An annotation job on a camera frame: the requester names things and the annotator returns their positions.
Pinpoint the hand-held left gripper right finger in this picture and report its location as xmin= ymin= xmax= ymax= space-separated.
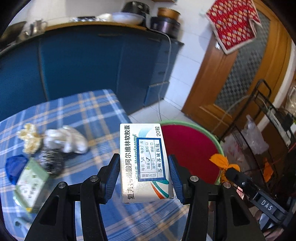
xmin=168 ymin=155 xmax=266 ymax=241

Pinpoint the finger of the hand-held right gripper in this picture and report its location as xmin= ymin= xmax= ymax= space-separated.
xmin=225 ymin=167 xmax=258 ymax=197

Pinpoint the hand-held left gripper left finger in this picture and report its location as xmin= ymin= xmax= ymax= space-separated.
xmin=24 ymin=153 xmax=121 ymax=241

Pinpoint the orange mesh cloth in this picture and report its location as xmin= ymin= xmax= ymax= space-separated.
xmin=209 ymin=153 xmax=274 ymax=184

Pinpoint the white medicine box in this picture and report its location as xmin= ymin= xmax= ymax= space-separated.
xmin=119 ymin=123 xmax=175 ymax=204

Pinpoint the green red plastic bucket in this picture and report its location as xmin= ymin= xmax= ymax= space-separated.
xmin=159 ymin=120 xmax=223 ymax=186

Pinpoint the white tissue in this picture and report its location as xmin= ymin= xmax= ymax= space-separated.
xmin=44 ymin=125 xmax=89 ymax=154

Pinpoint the green medicine box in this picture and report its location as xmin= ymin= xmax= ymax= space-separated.
xmin=14 ymin=158 xmax=50 ymax=208

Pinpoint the cream tissue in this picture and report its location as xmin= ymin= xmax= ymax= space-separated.
xmin=17 ymin=123 xmax=43 ymax=154

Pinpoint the clear plastic bag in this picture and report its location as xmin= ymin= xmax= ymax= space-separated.
xmin=242 ymin=115 xmax=270 ymax=158

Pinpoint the steel wool scourer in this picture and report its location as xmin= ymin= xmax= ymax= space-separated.
xmin=38 ymin=146 xmax=66 ymax=175

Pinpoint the blue plaid tablecloth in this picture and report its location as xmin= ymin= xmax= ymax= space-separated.
xmin=0 ymin=89 xmax=192 ymax=241

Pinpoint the wooden door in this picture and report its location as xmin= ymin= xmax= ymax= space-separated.
xmin=181 ymin=0 xmax=296 ymax=144

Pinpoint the black metal rack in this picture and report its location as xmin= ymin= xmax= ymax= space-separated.
xmin=218 ymin=79 xmax=296 ymax=186

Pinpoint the dark blue cloth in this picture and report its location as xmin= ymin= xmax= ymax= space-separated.
xmin=5 ymin=156 xmax=29 ymax=186

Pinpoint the blue kitchen base cabinet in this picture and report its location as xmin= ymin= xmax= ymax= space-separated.
xmin=0 ymin=21 xmax=185 ymax=122

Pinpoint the dark rice cooker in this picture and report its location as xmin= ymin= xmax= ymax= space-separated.
xmin=150 ymin=17 xmax=182 ymax=39

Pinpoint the red patterned quilted cloth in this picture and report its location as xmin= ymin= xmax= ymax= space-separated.
xmin=206 ymin=0 xmax=262 ymax=55

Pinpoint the large white bowl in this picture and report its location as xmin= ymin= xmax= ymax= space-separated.
xmin=112 ymin=12 xmax=144 ymax=25

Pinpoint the brown pot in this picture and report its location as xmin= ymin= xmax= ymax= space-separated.
xmin=158 ymin=7 xmax=180 ymax=20

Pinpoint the steel kettle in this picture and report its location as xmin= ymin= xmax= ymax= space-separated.
xmin=30 ymin=20 xmax=48 ymax=35

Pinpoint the black air fryer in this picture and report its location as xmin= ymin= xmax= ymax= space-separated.
xmin=121 ymin=1 xmax=152 ymax=18

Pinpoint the dark metal wok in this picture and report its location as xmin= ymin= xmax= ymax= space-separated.
xmin=0 ymin=21 xmax=27 ymax=43

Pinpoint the white power cable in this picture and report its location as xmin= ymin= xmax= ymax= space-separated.
xmin=148 ymin=28 xmax=173 ymax=121

